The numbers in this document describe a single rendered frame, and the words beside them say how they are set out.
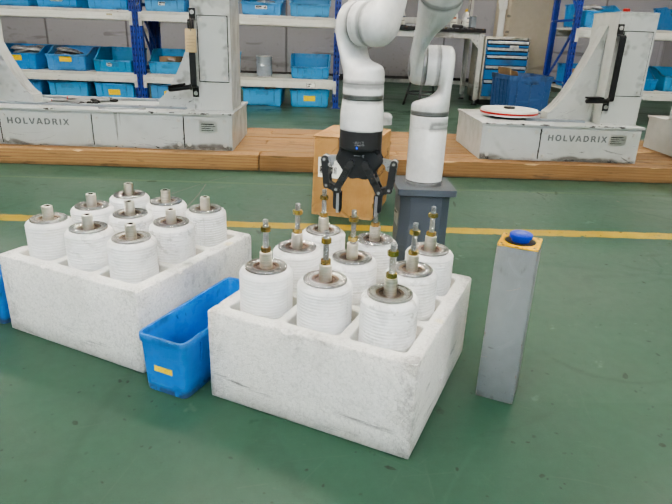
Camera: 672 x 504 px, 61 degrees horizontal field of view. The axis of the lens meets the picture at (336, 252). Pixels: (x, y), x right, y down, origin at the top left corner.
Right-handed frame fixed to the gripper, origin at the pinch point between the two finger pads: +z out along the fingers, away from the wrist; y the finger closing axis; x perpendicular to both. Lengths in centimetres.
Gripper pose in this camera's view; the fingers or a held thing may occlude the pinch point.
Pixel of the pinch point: (357, 206)
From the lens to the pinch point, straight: 104.4
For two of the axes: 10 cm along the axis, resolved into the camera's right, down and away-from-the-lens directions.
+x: 2.1, -3.5, 9.1
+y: 9.8, 1.1, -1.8
